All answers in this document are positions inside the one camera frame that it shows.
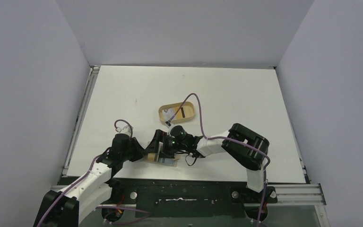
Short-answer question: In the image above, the beige leather card holder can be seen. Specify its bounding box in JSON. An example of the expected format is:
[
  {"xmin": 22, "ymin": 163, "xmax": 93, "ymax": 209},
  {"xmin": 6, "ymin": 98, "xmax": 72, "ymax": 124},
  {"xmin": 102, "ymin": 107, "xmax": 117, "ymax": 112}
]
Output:
[{"xmin": 145, "ymin": 142, "xmax": 181, "ymax": 167}]

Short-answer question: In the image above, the blue credit card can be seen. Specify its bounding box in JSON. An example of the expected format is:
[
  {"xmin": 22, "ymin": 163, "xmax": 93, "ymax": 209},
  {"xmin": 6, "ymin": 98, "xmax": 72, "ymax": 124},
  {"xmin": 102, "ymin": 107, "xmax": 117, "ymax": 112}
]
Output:
[{"xmin": 158, "ymin": 158, "xmax": 178, "ymax": 167}]

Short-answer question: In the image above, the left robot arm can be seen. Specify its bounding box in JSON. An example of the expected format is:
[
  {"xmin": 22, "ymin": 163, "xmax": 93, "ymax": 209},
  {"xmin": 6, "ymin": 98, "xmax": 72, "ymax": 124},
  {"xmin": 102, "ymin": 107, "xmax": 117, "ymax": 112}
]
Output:
[{"xmin": 34, "ymin": 132, "xmax": 144, "ymax": 227}]

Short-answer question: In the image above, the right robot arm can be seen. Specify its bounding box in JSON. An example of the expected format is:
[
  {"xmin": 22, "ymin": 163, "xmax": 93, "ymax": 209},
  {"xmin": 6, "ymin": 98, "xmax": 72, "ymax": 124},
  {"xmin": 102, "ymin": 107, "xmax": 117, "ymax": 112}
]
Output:
[{"xmin": 144, "ymin": 123, "xmax": 270, "ymax": 192}]

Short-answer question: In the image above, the silver card with black stripe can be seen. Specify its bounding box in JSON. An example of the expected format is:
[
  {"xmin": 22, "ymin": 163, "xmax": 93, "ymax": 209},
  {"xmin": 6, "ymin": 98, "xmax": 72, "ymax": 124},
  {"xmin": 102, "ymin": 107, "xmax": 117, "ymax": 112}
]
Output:
[{"xmin": 161, "ymin": 108, "xmax": 175, "ymax": 122}]

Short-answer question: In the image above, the gold card with black stripe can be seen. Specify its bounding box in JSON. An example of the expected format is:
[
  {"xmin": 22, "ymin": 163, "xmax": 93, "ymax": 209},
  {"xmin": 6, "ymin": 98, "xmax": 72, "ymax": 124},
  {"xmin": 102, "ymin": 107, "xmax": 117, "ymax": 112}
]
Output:
[{"xmin": 175, "ymin": 106, "xmax": 194, "ymax": 120}]

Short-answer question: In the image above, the beige oval tray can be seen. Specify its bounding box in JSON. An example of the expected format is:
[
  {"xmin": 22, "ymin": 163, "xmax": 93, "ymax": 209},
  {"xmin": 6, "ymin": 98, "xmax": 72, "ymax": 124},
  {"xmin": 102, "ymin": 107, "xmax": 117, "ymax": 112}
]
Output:
[{"xmin": 158, "ymin": 101, "xmax": 195, "ymax": 125}]

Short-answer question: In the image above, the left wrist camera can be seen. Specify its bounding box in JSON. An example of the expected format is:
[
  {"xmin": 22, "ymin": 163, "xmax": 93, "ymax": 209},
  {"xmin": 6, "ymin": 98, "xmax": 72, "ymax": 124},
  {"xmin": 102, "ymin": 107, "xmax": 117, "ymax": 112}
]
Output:
[{"xmin": 115, "ymin": 126, "xmax": 133, "ymax": 138}]

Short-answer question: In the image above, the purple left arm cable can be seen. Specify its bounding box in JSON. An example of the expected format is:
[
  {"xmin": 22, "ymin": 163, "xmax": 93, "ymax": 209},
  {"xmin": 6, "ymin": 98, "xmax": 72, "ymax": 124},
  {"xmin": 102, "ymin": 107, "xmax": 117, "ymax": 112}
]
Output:
[{"xmin": 36, "ymin": 119, "xmax": 152, "ymax": 227}]

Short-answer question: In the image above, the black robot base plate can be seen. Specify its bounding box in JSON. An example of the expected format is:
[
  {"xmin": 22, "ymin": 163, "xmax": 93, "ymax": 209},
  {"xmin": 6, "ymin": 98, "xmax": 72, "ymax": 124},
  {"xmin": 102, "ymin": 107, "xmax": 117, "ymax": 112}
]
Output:
[{"xmin": 102, "ymin": 178, "xmax": 278, "ymax": 218}]

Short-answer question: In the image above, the aluminium table edge rail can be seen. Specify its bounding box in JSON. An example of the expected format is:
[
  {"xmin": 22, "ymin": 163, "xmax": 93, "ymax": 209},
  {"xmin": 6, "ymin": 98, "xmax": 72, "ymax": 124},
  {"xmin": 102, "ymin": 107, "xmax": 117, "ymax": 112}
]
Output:
[{"xmin": 61, "ymin": 65, "xmax": 101, "ymax": 176}]

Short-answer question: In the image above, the aluminium front frame rail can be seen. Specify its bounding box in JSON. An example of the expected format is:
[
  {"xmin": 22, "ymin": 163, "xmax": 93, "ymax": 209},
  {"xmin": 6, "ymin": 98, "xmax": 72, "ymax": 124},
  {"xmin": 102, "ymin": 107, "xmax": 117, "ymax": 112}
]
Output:
[{"xmin": 273, "ymin": 184, "xmax": 330, "ymax": 227}]

